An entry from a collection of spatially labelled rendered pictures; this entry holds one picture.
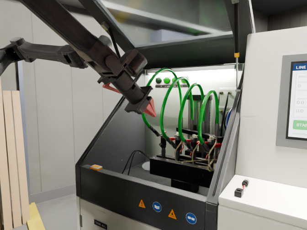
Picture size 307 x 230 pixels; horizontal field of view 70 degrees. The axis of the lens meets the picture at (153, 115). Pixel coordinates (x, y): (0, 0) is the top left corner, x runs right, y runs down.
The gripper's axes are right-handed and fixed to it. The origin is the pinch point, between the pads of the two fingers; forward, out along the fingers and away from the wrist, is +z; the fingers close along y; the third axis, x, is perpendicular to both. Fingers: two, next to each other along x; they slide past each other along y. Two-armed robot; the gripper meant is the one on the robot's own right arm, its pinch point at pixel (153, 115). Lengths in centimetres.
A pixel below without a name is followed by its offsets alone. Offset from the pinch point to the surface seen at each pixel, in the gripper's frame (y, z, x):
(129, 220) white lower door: -33.1, 29.1, 16.3
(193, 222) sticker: -23.5, 28.7, -11.3
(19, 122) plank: -6, 10, 200
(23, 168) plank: -42, 40, 194
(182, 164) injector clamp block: -2.5, 33.5, 6.6
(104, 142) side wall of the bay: -6, 17, 48
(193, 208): -20.0, 25.6, -11.4
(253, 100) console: 27.4, 25.2, -19.6
